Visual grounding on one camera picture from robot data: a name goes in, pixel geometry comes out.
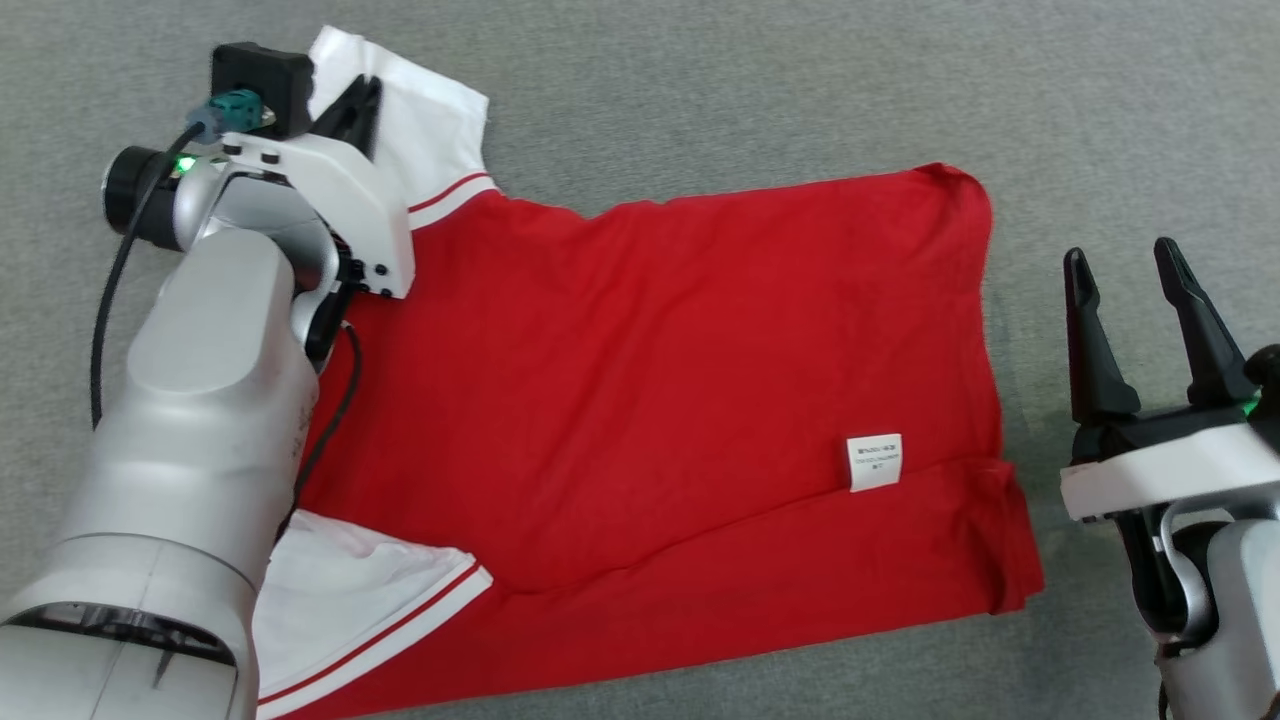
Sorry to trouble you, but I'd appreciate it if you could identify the black cable with teal plug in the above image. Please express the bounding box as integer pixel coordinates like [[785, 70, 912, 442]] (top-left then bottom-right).
[[90, 88, 277, 433]]

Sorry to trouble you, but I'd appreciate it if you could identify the red white-sleeved T-shirt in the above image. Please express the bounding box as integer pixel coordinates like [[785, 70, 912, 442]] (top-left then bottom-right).
[[255, 25, 1047, 720]]

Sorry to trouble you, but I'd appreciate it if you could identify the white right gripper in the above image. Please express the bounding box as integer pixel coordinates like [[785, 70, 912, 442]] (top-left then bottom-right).
[[1060, 237, 1280, 524]]

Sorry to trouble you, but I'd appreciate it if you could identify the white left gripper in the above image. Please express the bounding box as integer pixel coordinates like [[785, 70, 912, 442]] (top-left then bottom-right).
[[220, 75, 417, 300]]

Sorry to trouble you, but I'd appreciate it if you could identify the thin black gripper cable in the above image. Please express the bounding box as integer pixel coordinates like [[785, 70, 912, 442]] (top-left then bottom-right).
[[290, 318, 363, 536]]

